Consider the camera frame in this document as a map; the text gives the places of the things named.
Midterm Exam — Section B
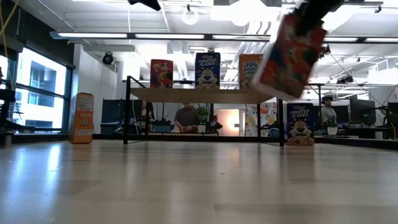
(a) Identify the long ceiling light strip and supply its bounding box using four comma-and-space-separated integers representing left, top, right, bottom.
323, 36, 398, 44
49, 30, 271, 42

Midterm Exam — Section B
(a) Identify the black round ceiling speaker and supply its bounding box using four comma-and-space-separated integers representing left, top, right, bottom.
101, 51, 115, 65

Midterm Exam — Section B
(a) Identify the yellow hanging cable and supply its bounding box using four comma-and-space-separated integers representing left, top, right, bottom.
0, 0, 20, 60

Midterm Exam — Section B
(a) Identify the black background table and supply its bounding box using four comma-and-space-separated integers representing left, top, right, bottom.
306, 82, 326, 108

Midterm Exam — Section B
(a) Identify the person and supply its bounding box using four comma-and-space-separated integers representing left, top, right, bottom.
174, 102, 200, 134
320, 95, 338, 135

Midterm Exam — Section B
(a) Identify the large window with dark frame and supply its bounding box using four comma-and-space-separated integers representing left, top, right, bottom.
0, 46, 75, 134

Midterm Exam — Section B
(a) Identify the wooden shelf with black legs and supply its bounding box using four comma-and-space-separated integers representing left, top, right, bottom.
123, 75, 285, 147

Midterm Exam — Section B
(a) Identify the orange Mini Wheats cereal box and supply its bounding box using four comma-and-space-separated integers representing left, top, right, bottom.
68, 92, 95, 144
238, 54, 265, 90

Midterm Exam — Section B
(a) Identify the green plant in white pot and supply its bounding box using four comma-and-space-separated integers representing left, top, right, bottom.
196, 105, 211, 134

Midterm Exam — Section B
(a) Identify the blue Frosted Flakes cereal box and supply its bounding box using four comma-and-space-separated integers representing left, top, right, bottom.
195, 52, 221, 90
285, 102, 315, 146

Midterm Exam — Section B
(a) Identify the red Froot Loops cereal box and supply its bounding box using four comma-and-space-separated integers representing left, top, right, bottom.
252, 12, 328, 101
150, 58, 174, 89

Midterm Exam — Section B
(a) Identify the black aluminium table frame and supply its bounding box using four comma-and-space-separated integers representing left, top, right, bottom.
12, 133, 398, 149

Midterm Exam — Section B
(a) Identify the black rack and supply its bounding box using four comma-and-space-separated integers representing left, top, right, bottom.
0, 77, 25, 147

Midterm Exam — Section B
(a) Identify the colourful patterned panel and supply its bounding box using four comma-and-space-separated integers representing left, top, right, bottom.
244, 102, 278, 138

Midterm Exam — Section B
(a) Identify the dark monitor screen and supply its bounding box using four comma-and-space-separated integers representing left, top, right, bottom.
101, 98, 144, 134
348, 98, 377, 126

